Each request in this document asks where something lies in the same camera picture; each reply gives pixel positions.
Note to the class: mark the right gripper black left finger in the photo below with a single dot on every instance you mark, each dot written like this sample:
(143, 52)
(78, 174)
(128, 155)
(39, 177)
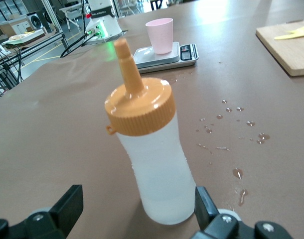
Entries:
(62, 219)

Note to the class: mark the translucent sauce bottle orange cap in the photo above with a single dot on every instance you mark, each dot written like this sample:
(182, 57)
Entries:
(157, 174)

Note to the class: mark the silver digital kitchen scale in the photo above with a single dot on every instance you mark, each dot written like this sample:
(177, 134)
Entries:
(187, 53)

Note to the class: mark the white box with round opening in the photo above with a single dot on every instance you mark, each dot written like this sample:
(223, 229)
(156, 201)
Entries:
(36, 22)

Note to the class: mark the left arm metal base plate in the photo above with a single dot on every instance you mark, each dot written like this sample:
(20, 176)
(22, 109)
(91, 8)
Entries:
(97, 41)

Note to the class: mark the yellow plastic fork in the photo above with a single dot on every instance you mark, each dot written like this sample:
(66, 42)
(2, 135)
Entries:
(301, 29)

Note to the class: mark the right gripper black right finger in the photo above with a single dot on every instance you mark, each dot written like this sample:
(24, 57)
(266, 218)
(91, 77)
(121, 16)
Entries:
(216, 224)

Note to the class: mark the bamboo cutting board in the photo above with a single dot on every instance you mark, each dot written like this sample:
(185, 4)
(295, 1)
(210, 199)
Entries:
(291, 54)

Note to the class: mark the aluminium frame workbench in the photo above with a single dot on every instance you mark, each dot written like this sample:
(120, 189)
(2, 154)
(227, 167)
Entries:
(42, 41)

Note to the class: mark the white folding table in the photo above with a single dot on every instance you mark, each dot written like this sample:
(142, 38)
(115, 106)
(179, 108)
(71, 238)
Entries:
(72, 10)

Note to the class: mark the yellow plastic knife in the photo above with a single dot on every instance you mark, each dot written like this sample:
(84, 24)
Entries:
(289, 36)

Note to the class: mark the pink plastic cup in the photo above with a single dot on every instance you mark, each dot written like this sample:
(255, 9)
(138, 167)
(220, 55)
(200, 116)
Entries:
(162, 35)

